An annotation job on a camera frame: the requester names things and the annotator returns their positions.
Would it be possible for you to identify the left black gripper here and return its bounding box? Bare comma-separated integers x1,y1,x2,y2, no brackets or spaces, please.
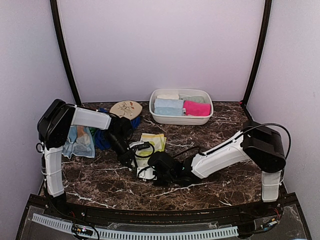
104,131,137,171

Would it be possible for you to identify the yellow green patterned towel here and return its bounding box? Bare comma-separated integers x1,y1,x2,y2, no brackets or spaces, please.
135,133,167,168

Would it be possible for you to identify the pink towel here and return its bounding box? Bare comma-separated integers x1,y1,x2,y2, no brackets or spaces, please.
183,100,211,117

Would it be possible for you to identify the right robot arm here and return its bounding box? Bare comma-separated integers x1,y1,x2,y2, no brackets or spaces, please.
148,120,290,217

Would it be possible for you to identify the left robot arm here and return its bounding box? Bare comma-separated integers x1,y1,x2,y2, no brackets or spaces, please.
37,99,137,198

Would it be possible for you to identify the light blue crumpled towel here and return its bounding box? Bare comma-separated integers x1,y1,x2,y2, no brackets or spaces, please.
62,125,96,159

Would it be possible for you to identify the white plastic tub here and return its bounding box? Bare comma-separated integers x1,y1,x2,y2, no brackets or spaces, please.
149,88,214,125

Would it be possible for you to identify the light blue rolled towel front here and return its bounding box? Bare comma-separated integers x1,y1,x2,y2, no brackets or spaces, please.
154,107,184,116

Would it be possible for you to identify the light blue rolled towel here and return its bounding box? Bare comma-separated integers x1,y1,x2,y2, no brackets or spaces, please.
154,107,184,116
154,98,184,109

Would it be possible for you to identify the light blue rolled towel back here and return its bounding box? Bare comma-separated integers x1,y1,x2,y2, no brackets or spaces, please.
154,98,184,109

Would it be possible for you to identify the white rolled towel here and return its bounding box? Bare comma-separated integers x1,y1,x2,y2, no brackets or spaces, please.
156,93,180,100

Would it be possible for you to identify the green rolled towel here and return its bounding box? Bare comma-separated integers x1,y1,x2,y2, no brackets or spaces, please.
181,96,205,104

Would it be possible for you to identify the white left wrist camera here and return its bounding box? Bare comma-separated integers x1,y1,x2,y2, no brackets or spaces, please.
129,141,151,151

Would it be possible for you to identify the white slotted cable duct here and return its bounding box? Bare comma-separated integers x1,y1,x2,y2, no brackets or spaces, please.
31,213,239,240

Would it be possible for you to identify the black front rail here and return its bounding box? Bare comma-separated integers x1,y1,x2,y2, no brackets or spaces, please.
20,192,302,226

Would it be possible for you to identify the black left frame post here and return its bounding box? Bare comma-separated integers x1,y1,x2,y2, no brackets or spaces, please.
49,0,82,106

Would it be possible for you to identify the black frame post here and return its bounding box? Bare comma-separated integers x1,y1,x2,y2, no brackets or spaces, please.
49,0,82,106
241,0,273,109

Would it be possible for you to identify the black right frame post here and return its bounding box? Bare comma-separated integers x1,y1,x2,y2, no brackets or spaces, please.
241,0,273,109

